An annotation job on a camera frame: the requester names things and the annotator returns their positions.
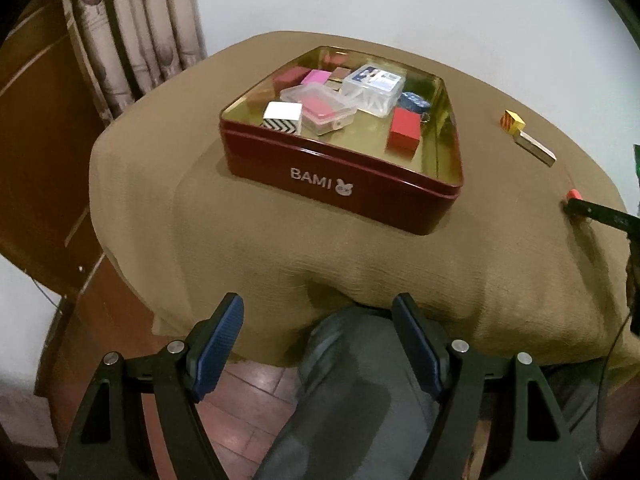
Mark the dark red gold tin box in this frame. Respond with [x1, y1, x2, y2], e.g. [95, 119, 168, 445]
[219, 46, 463, 235]

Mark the silver metal rectangular case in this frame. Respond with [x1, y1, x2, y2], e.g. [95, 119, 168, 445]
[514, 131, 556, 167]

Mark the small red rectangular box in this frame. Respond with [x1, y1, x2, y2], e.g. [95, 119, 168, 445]
[387, 107, 421, 153]

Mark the yellow striped cube box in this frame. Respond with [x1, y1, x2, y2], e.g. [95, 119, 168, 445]
[499, 110, 526, 136]

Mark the grey trousered leg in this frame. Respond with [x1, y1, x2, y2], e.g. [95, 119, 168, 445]
[255, 307, 439, 479]

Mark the white zigzag cube box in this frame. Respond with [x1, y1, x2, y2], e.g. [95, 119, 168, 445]
[260, 101, 303, 136]

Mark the red rounded square case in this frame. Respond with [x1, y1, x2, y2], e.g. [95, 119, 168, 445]
[566, 188, 582, 200]

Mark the blue patterned small tin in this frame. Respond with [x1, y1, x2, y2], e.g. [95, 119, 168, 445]
[397, 91, 432, 124]

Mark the beige patterned curtain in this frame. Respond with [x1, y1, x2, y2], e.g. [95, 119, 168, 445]
[62, 0, 206, 125]

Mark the clear labelled plastic box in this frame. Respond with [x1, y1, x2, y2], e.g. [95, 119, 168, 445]
[340, 64, 406, 118]

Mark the clear box with pink pad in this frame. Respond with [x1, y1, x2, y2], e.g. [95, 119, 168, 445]
[279, 82, 358, 136]

